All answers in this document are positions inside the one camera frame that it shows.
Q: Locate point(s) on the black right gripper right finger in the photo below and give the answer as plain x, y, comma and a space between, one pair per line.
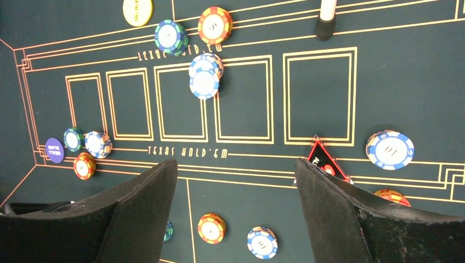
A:
348, 224

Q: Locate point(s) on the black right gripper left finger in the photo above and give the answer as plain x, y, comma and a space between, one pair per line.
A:
125, 223

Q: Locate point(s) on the red triangle marker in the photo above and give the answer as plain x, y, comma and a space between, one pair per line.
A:
320, 157

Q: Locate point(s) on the orange poker chip stack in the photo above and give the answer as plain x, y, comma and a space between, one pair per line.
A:
211, 228

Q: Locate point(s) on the white blue chips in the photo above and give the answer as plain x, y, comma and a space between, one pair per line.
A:
205, 72
98, 144
390, 150

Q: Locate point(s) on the pink white poker chip stack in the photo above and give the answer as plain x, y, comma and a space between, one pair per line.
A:
262, 242

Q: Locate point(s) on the purple small blind button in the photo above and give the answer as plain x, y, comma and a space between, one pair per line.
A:
55, 150

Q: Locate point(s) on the yellow dealer button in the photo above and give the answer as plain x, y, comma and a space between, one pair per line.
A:
137, 12

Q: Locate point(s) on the green poker chip stack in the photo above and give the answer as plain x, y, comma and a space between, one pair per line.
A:
169, 231

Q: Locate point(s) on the green poker table mat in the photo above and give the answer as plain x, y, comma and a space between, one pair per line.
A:
390, 65

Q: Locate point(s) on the pink tripod stand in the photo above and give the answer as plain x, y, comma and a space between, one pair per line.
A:
326, 20

